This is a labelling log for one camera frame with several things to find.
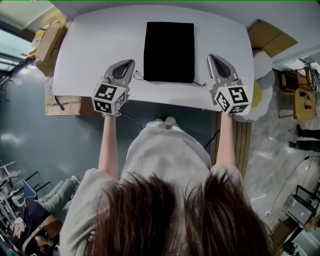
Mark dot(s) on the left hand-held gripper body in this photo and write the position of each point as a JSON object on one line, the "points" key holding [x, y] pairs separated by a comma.
{"points": [[106, 92]]}

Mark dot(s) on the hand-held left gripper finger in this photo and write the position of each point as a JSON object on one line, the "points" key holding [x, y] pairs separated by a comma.
{"points": [[110, 71], [129, 75]]}

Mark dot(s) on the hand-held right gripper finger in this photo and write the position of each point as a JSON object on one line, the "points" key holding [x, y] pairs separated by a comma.
{"points": [[212, 72], [232, 73]]}

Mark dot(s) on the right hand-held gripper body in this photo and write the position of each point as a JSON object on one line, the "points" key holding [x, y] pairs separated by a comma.
{"points": [[237, 96]]}

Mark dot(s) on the person's right forearm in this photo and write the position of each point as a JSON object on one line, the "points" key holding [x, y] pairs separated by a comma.
{"points": [[226, 140]]}

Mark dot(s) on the person's left forearm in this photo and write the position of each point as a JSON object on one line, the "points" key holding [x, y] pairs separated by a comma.
{"points": [[108, 145]]}

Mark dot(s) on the egg-shaped white yellow cushion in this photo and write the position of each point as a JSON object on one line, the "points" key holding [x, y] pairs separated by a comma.
{"points": [[265, 105]]}

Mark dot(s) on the wooden slatted panel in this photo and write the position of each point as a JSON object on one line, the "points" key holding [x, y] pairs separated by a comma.
{"points": [[241, 145]]}

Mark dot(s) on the open flat cardboard box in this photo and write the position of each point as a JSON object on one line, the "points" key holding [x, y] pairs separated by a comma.
{"points": [[270, 37]]}

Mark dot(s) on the person's right white shoe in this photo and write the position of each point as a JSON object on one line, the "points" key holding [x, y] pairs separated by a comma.
{"points": [[170, 120]]}

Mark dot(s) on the tall cardboard box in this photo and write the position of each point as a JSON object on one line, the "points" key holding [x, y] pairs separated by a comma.
{"points": [[50, 40]]}

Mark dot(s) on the round wooden side table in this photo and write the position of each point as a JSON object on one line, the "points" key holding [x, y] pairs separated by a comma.
{"points": [[305, 110]]}

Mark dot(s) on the striped cloth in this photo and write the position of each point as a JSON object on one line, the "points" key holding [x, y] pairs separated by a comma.
{"points": [[315, 77]]}

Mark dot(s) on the yellow box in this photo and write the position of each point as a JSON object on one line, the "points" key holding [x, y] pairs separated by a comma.
{"points": [[32, 51]]}

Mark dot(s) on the person's gray shirt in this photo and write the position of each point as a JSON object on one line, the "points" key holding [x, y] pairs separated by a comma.
{"points": [[167, 155]]}

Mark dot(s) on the dark-framed glass window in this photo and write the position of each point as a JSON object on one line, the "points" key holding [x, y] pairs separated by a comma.
{"points": [[10, 42]]}

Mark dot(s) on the blue chair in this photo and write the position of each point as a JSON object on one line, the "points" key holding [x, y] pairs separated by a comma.
{"points": [[30, 191]]}

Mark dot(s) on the silver laptop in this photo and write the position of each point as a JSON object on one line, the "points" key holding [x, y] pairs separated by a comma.
{"points": [[300, 213]]}

